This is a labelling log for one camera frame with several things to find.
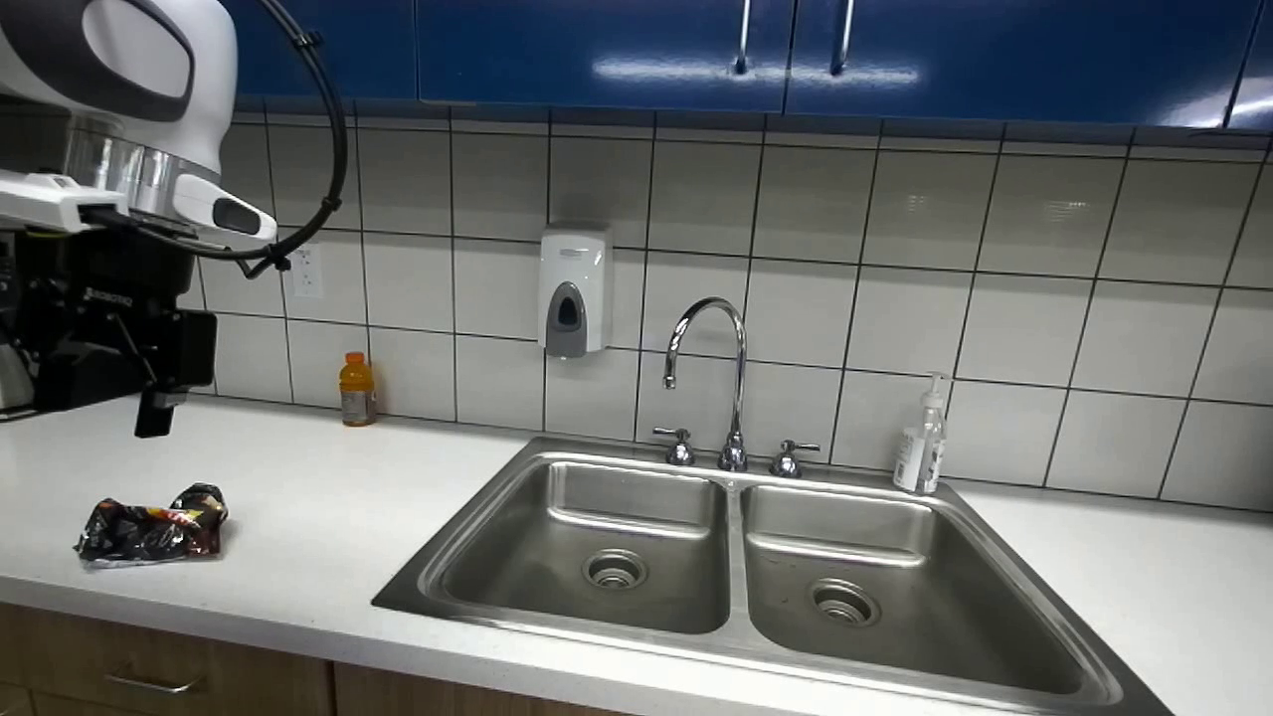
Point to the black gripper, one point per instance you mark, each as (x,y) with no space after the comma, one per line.
(96,315)

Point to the black chip packet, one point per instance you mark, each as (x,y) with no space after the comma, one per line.
(189,525)

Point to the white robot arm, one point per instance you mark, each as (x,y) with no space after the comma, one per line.
(158,87)

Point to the stainless steel double sink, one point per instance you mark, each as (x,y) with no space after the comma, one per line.
(824,573)

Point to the orange bottle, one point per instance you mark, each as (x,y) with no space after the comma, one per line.
(357,383)

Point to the wooden lower cabinets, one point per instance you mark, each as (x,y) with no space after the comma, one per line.
(73,664)

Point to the chrome gooseneck faucet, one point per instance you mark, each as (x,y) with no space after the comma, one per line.
(722,407)

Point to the blue upper cabinets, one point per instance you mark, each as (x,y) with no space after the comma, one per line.
(1179,66)

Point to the white wall soap dispenser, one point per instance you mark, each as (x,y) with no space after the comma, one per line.
(575,291)

